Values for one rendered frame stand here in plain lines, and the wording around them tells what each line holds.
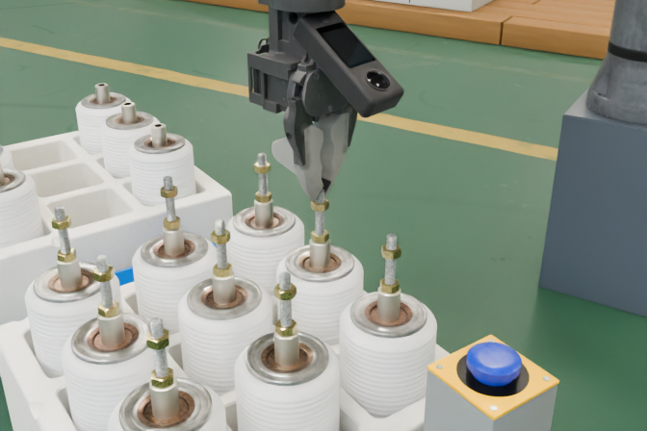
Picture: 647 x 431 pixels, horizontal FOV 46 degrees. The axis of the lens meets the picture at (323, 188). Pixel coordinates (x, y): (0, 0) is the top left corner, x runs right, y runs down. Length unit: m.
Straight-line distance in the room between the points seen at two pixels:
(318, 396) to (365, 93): 0.27
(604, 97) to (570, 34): 1.45
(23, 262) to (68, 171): 0.28
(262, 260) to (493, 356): 0.38
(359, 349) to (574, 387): 0.45
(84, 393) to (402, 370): 0.29
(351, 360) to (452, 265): 0.61
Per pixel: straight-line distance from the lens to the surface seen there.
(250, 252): 0.90
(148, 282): 0.86
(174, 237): 0.87
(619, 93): 1.18
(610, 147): 1.19
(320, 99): 0.74
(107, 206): 1.24
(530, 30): 2.68
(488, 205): 1.56
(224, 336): 0.76
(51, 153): 1.44
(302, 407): 0.69
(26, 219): 1.10
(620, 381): 1.15
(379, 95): 0.69
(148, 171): 1.15
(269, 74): 0.76
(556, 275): 1.29
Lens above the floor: 0.69
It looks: 26 degrees down
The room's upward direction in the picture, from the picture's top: straight up
